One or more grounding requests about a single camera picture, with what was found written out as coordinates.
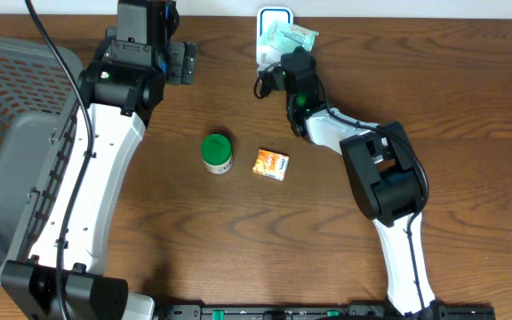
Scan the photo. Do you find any orange tissue pack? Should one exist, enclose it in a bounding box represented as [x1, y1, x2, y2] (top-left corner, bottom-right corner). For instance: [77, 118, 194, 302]
[252, 149, 290, 181]

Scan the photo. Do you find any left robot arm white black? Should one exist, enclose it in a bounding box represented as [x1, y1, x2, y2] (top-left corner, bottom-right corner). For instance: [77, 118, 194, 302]
[1, 1, 197, 319]

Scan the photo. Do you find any black mounting rail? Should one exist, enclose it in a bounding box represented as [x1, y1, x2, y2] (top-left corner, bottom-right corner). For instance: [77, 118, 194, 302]
[153, 303, 496, 320]

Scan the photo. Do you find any green lid white jar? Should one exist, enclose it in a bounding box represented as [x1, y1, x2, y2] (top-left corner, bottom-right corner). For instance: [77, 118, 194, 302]
[201, 134, 233, 174]

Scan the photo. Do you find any mint green wet wipes pack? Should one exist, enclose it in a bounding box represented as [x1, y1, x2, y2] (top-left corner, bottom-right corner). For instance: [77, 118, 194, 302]
[258, 20, 319, 53]

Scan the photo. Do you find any grey plastic shopping basket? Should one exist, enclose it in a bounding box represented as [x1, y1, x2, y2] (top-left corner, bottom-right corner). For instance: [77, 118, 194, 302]
[0, 36, 77, 278]

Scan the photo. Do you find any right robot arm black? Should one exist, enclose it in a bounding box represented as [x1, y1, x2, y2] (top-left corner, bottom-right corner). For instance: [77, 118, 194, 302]
[254, 47, 435, 319]

